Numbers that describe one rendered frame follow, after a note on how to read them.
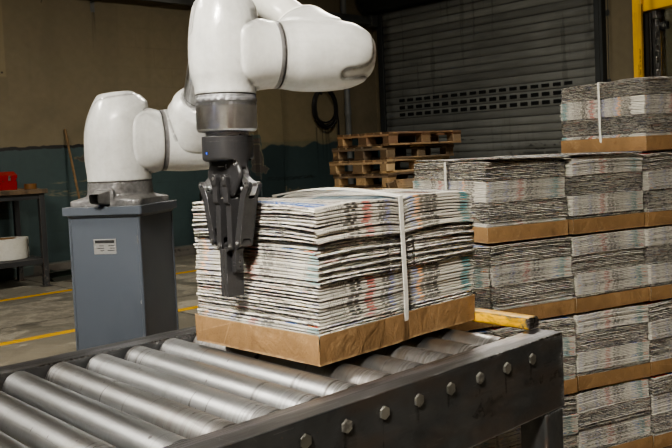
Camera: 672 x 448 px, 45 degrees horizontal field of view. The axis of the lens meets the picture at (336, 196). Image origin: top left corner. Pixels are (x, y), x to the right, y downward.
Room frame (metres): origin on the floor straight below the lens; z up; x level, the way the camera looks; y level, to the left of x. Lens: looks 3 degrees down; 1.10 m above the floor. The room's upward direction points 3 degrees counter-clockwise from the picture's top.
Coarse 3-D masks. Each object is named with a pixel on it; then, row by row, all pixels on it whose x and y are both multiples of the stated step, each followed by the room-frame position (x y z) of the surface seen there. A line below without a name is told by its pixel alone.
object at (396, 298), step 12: (396, 204) 1.23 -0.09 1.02; (408, 204) 1.25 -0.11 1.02; (396, 216) 1.23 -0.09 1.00; (408, 216) 1.25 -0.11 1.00; (396, 228) 1.23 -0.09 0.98; (408, 228) 1.25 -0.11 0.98; (396, 240) 1.23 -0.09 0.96; (408, 240) 1.25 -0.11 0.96; (396, 252) 1.23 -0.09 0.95; (408, 252) 1.25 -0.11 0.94; (396, 264) 1.23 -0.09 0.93; (408, 264) 1.25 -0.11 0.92; (396, 276) 1.23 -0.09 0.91; (408, 276) 1.25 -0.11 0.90; (396, 288) 1.24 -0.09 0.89; (408, 288) 1.26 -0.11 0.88; (396, 300) 1.23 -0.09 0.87; (408, 300) 1.25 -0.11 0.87; (396, 312) 1.23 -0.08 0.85
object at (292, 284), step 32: (192, 224) 1.29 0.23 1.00; (256, 224) 1.18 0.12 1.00; (288, 224) 1.14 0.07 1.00; (320, 224) 1.11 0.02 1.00; (352, 224) 1.16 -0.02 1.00; (384, 224) 1.22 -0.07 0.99; (256, 256) 1.20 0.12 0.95; (288, 256) 1.15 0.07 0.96; (320, 256) 1.11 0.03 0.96; (352, 256) 1.16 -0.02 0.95; (384, 256) 1.21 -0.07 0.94; (256, 288) 1.20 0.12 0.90; (288, 288) 1.15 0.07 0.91; (320, 288) 1.12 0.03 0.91; (352, 288) 1.16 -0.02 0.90; (384, 288) 1.21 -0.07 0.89; (256, 320) 1.20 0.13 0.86; (288, 320) 1.15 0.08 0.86; (320, 320) 1.11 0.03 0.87; (352, 320) 1.15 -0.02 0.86
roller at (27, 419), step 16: (0, 400) 1.04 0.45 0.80; (16, 400) 1.03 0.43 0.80; (0, 416) 1.01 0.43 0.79; (16, 416) 0.98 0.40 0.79; (32, 416) 0.97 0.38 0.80; (48, 416) 0.96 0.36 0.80; (16, 432) 0.96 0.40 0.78; (32, 432) 0.93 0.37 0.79; (48, 432) 0.91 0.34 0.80; (64, 432) 0.90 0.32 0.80; (80, 432) 0.90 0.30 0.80
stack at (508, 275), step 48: (528, 240) 2.28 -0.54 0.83; (576, 240) 2.33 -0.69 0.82; (624, 240) 2.41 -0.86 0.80; (480, 288) 2.18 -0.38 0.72; (528, 288) 2.25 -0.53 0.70; (576, 288) 2.33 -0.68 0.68; (624, 288) 2.40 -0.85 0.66; (576, 336) 2.33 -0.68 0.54; (624, 336) 2.41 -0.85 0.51; (624, 384) 2.40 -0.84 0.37; (576, 432) 2.31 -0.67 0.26; (624, 432) 2.40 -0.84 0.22
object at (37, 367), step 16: (160, 336) 1.38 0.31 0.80; (176, 336) 1.37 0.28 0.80; (192, 336) 1.39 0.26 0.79; (80, 352) 1.28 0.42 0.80; (96, 352) 1.28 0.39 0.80; (112, 352) 1.29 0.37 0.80; (0, 368) 1.20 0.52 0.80; (16, 368) 1.20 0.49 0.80; (32, 368) 1.20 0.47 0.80; (48, 368) 1.22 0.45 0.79; (0, 384) 1.17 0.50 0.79
